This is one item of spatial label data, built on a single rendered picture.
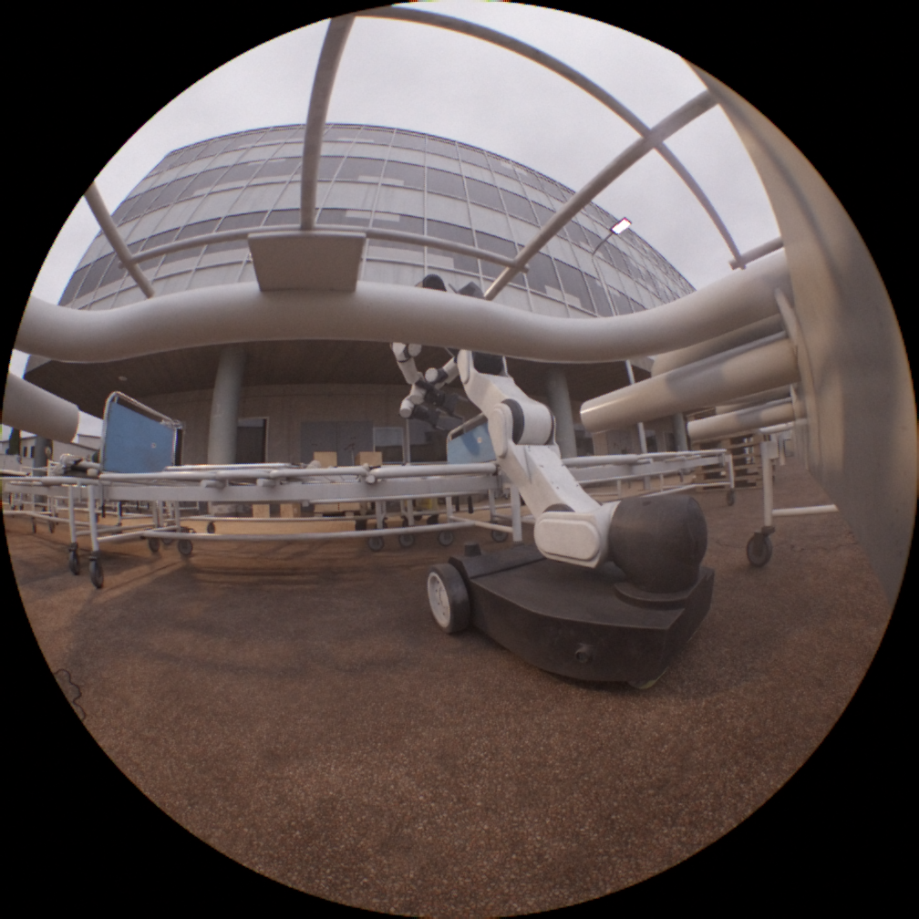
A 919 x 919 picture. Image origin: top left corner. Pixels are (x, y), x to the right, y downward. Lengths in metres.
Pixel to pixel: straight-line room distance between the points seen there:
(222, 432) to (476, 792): 5.75
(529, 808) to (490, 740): 0.15
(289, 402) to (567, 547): 7.57
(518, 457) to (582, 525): 0.28
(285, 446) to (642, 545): 7.45
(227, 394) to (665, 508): 6.02
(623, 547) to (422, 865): 0.58
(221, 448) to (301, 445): 2.51
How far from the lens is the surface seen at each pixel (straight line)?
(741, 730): 0.58
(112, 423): 1.80
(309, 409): 7.67
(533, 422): 0.80
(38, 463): 11.46
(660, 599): 0.54
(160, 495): 1.47
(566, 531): 0.61
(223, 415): 5.87
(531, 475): 0.75
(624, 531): 0.56
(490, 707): 0.58
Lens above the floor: 0.41
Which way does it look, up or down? 6 degrees up
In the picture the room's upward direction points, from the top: 4 degrees counter-clockwise
